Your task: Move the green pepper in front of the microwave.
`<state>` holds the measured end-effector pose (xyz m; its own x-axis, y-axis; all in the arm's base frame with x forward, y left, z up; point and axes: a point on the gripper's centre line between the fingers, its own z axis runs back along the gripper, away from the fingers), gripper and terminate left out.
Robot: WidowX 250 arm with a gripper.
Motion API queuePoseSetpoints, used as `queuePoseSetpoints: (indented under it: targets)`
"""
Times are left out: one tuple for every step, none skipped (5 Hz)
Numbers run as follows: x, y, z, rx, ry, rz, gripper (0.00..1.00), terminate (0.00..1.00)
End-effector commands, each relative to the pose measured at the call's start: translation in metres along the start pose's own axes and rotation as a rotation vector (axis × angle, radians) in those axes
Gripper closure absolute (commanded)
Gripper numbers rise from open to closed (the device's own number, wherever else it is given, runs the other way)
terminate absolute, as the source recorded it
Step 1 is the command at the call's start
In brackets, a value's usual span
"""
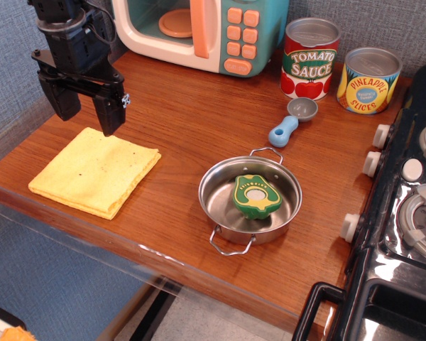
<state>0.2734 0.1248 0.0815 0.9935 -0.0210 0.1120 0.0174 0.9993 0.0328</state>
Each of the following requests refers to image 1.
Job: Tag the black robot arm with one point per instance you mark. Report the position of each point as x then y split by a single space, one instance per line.
62 11

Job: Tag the tomato sauce can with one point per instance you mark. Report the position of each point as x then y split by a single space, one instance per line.
310 52

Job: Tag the white stove knob bottom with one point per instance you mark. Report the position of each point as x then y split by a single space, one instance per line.
349 225

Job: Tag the pineapple slices can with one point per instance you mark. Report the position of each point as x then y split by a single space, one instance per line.
368 80

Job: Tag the blue grey measuring spoon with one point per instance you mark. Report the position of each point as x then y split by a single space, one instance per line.
300 110

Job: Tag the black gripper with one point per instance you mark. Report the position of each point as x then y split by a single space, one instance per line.
77 62

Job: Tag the white stove knob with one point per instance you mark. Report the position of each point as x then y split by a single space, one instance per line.
349 225
381 135
371 163

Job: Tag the green toy pepper half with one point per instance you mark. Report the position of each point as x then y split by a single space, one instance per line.
255 197

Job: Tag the orange object bottom left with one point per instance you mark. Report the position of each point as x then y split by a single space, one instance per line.
17 334

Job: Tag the folded yellow cloth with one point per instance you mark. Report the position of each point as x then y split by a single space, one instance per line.
94 173

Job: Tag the black toy stove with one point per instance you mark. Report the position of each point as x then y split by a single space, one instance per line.
384 297

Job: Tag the white stove knob top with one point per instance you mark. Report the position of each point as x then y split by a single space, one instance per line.
381 135

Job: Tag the small steel pan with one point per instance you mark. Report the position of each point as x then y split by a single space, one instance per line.
233 234

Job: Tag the white round stove button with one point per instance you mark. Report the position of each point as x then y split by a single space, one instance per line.
412 170

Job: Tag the white stove knob middle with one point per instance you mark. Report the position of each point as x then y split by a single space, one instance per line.
371 163

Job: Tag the teal toy microwave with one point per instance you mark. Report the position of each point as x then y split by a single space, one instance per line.
234 38

